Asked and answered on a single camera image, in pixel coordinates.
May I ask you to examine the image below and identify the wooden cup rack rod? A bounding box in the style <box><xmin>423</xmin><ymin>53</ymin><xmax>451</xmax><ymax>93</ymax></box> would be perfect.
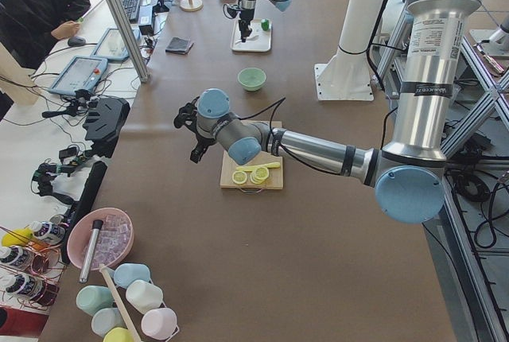
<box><xmin>99</xmin><ymin>264</ymin><xmax>142</xmax><ymax>342</ymax></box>

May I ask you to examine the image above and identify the white cup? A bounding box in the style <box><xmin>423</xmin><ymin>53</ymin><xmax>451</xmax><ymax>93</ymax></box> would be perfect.
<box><xmin>126</xmin><ymin>279</ymin><xmax>164</xmax><ymax>314</ymax></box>

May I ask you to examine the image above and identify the dark grey folded cloth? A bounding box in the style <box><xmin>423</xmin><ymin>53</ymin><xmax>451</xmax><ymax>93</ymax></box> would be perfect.
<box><xmin>165</xmin><ymin>37</ymin><xmax>194</xmax><ymax>55</ymax></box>

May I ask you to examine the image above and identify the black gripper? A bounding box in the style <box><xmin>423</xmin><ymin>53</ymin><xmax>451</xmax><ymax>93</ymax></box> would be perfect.
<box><xmin>173</xmin><ymin>97</ymin><xmax>216</xmax><ymax>163</ymax></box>
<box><xmin>238</xmin><ymin>0</ymin><xmax>255</xmax><ymax>43</ymax></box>

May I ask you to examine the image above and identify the wooden cutting board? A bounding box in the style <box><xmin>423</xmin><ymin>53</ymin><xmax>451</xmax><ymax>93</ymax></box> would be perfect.
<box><xmin>218</xmin><ymin>119</ymin><xmax>284</xmax><ymax>191</ymax></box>

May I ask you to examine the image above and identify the blue teach pendant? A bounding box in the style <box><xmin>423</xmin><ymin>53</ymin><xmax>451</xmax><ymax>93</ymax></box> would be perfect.
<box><xmin>48</xmin><ymin>56</ymin><xmax>108</xmax><ymax>96</ymax></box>
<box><xmin>91</xmin><ymin>28</ymin><xmax>129</xmax><ymax>63</ymax></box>

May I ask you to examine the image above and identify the yellow lemon wedge strip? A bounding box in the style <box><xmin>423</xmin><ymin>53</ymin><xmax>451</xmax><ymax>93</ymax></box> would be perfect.
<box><xmin>235</xmin><ymin>161</ymin><xmax>281</xmax><ymax>172</ymax></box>

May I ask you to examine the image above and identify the lemon slice stack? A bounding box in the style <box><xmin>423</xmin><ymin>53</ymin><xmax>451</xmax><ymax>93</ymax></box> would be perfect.
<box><xmin>249</xmin><ymin>168</ymin><xmax>270</xmax><ymax>185</ymax></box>

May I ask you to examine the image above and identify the pink bowl with ice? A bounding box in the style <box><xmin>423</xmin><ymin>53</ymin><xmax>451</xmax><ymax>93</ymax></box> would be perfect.
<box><xmin>67</xmin><ymin>208</ymin><xmax>134</xmax><ymax>270</ymax></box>

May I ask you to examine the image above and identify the light blue cup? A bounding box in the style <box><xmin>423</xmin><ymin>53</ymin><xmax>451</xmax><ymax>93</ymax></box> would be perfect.
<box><xmin>113</xmin><ymin>262</ymin><xmax>151</xmax><ymax>289</ymax></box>

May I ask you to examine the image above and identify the light green bowl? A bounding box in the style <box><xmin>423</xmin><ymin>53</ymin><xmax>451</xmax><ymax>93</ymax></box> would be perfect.
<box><xmin>237</xmin><ymin>68</ymin><xmax>266</xmax><ymax>91</ymax></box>

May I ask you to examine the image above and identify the bottle with dark label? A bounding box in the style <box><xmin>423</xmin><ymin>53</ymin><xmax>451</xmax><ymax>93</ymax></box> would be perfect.
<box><xmin>28</xmin><ymin>221</ymin><xmax>65</xmax><ymax>246</ymax></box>

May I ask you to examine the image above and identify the aluminium frame post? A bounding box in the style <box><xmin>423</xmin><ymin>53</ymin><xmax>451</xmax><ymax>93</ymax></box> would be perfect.
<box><xmin>106</xmin><ymin>0</ymin><xmax>150</xmax><ymax>83</ymax></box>

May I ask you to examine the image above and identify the pink cup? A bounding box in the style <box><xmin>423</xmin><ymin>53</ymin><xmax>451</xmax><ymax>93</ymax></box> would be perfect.
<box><xmin>141</xmin><ymin>308</ymin><xmax>180</xmax><ymax>340</ymax></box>

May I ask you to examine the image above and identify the black keyboard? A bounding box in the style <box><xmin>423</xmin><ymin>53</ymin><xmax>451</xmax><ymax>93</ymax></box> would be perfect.
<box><xmin>121</xmin><ymin>0</ymin><xmax>141</xmax><ymax>22</ymax></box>

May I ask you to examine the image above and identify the white rectangular tray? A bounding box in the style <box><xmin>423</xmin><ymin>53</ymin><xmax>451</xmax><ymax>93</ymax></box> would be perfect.
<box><xmin>230</xmin><ymin>19</ymin><xmax>272</xmax><ymax>52</ymax></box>

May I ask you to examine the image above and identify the steel muddler tube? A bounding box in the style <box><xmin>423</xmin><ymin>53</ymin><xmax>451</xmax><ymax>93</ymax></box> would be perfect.
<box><xmin>79</xmin><ymin>220</ymin><xmax>103</xmax><ymax>284</ymax></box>

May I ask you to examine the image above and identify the yellow lemon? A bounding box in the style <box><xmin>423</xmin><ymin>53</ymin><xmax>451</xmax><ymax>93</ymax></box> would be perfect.
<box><xmin>1</xmin><ymin>228</ymin><xmax>33</xmax><ymax>247</ymax></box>

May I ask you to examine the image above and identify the yellow cup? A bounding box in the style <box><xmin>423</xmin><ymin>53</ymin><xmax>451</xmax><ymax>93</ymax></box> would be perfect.
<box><xmin>103</xmin><ymin>327</ymin><xmax>134</xmax><ymax>342</ymax></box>

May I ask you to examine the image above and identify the pale teal cup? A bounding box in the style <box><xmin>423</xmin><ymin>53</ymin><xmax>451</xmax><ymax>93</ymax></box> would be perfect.
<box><xmin>91</xmin><ymin>307</ymin><xmax>126</xmax><ymax>337</ymax></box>

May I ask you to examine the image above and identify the computer mouse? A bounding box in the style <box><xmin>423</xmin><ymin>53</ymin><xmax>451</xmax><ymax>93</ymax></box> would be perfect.
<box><xmin>67</xmin><ymin>36</ymin><xmax>87</xmax><ymax>48</ymax></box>

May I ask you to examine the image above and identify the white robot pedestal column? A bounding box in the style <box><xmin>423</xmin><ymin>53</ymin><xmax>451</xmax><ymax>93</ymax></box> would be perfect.
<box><xmin>315</xmin><ymin>0</ymin><xmax>384</xmax><ymax>101</ymax></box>

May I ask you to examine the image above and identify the mint green cup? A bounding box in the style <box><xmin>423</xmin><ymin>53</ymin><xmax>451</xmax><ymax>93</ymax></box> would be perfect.
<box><xmin>76</xmin><ymin>286</ymin><xmax>114</xmax><ymax>316</ymax></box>

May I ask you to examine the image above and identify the person in black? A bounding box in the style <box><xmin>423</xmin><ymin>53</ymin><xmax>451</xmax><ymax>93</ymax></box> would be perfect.
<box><xmin>1</xmin><ymin>0</ymin><xmax>91</xmax><ymax>69</ymax></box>

